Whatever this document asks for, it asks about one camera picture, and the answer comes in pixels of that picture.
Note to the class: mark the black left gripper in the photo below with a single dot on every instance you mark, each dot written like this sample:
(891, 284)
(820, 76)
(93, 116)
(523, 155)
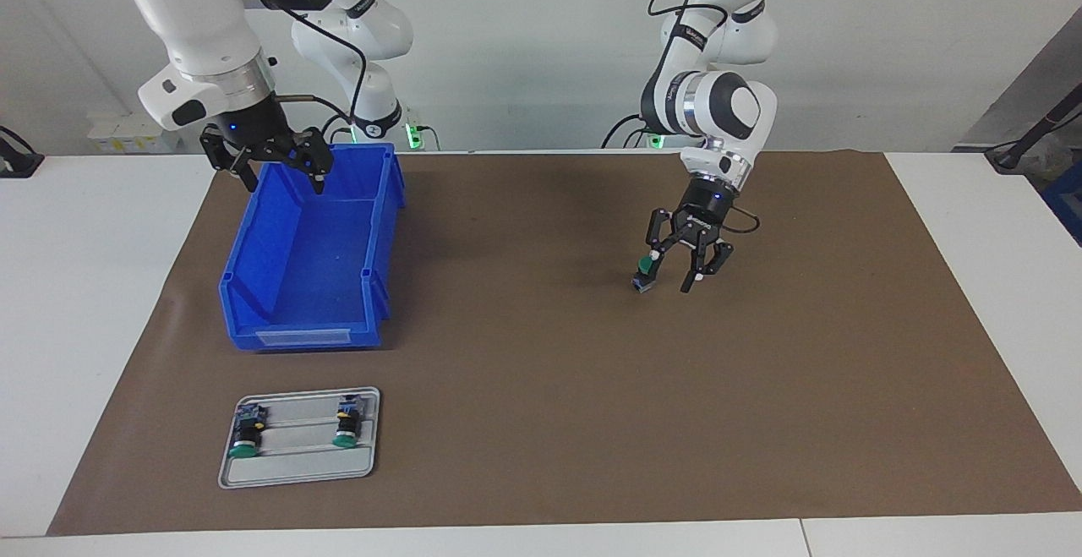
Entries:
(706, 206)

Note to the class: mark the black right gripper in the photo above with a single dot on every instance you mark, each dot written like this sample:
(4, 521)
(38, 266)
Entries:
(249, 126)

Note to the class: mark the green push button switch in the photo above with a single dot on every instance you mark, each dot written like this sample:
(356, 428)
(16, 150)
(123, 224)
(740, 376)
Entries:
(644, 282)

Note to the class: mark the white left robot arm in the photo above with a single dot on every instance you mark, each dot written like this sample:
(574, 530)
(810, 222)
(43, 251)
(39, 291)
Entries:
(727, 109)

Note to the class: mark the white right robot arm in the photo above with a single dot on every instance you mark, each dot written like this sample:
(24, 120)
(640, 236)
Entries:
(194, 8)

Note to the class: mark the green button with yellow block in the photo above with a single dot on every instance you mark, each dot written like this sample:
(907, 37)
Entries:
(347, 426)

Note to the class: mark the green button with grey block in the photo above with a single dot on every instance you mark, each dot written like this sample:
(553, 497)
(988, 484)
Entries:
(247, 434)

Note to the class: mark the blue plastic storage bin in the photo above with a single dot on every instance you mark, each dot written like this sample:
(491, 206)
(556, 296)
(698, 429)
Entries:
(313, 261)

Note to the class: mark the green lit base connector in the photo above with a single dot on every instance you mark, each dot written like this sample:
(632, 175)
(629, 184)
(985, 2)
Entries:
(414, 134)
(658, 139)

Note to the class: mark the white power strip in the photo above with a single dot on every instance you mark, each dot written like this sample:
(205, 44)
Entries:
(122, 130)

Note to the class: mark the brown table mat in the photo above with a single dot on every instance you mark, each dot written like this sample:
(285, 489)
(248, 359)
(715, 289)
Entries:
(592, 413)

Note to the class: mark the grey metal tray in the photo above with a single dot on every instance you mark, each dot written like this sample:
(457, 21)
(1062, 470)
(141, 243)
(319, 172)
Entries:
(296, 472)

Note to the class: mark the black stand pole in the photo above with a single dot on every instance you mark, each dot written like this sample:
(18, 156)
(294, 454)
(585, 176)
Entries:
(1027, 139)

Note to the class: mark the blue crate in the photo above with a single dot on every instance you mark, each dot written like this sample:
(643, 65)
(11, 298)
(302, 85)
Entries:
(1069, 198)

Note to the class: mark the black clamp mount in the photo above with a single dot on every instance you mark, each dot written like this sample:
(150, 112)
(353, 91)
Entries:
(17, 164)

